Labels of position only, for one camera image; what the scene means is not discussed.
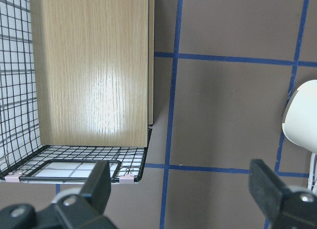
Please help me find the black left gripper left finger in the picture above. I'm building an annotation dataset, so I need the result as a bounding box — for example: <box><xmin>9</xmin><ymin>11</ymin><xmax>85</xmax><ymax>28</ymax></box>
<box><xmin>0</xmin><ymin>161</ymin><xmax>116</xmax><ymax>229</ymax></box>

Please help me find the white toaster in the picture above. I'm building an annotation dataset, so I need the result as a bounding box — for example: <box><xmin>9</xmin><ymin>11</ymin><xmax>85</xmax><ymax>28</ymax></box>
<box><xmin>282</xmin><ymin>80</ymin><xmax>317</xmax><ymax>154</ymax></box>

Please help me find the white toaster power cable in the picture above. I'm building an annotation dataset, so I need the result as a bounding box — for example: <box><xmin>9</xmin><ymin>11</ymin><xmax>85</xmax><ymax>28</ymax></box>
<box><xmin>307</xmin><ymin>151</ymin><xmax>317</xmax><ymax>192</ymax></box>

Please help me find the pink binder clip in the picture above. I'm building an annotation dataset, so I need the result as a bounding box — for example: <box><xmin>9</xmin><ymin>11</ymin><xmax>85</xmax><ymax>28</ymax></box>
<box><xmin>118</xmin><ymin>169</ymin><xmax>135</xmax><ymax>184</ymax></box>
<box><xmin>4</xmin><ymin>172</ymin><xmax>23</xmax><ymax>182</ymax></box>

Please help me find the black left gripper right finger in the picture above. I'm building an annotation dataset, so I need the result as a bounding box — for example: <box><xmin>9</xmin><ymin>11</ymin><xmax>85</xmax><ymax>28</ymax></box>
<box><xmin>248</xmin><ymin>159</ymin><xmax>317</xmax><ymax>229</ymax></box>

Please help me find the wire shelf with wooden boards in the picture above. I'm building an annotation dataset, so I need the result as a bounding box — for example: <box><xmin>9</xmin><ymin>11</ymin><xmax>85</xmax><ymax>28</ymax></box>
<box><xmin>0</xmin><ymin>0</ymin><xmax>155</xmax><ymax>183</ymax></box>

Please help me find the pink binder clip right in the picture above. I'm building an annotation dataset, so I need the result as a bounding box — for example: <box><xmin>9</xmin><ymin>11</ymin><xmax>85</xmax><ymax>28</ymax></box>
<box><xmin>118</xmin><ymin>169</ymin><xmax>135</xmax><ymax>184</ymax></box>

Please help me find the pink binder clip left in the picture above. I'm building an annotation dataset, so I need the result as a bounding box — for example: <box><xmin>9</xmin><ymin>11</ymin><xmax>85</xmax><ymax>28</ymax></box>
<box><xmin>4</xmin><ymin>172</ymin><xmax>23</xmax><ymax>182</ymax></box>

